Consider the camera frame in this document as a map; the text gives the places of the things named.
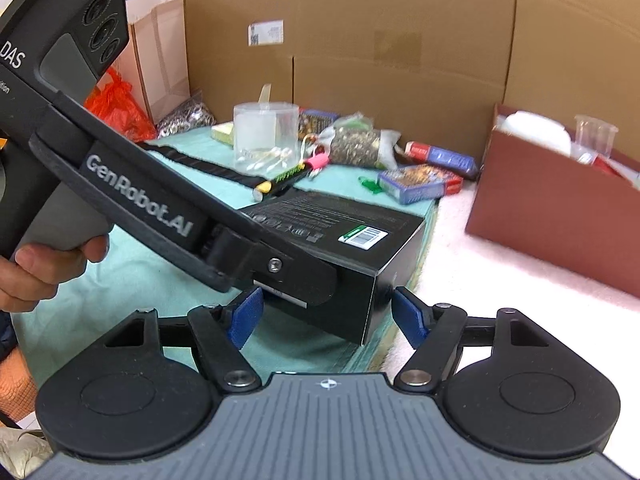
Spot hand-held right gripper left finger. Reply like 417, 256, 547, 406
102, 287, 264, 393

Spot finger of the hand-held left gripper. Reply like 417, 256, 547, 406
202, 227, 339, 307

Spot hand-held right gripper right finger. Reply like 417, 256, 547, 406
391, 286, 549, 393

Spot black cardboard box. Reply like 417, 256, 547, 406
240, 191, 427, 346

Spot brown cardboard box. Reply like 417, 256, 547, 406
465, 104, 640, 311

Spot clear container with cotton swabs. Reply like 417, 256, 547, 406
233, 102, 300, 177

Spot person's left hand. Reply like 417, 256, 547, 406
0, 234, 110, 313

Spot pale pink fluffy towel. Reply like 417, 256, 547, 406
370, 180, 640, 466

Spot red plastic bag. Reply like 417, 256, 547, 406
84, 69, 157, 143

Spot black marker with pink cap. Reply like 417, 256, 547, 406
254, 153, 332, 197

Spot teal cloth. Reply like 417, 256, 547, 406
10, 125, 441, 376

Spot beige paper shopping bag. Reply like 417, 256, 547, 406
112, 0, 192, 126

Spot pile of metal rings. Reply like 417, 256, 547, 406
157, 92, 217, 140

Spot dark patterned card box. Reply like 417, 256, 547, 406
299, 109, 341, 138
377, 164, 463, 206

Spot clear bag of seeds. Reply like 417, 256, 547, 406
317, 112, 403, 170

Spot pale yellow notepad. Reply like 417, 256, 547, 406
210, 122, 236, 148

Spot red and blue card box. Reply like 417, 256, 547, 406
405, 141, 478, 181

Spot white ceramic bowl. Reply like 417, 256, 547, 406
500, 110, 572, 156

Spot white shipping label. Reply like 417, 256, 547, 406
248, 21, 285, 47

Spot white crumpled plastic bag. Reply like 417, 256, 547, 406
0, 425, 53, 478

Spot clear plastic cup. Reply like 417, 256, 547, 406
574, 115, 618, 161

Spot brown cardboard backdrop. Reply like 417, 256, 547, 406
135, 0, 640, 161

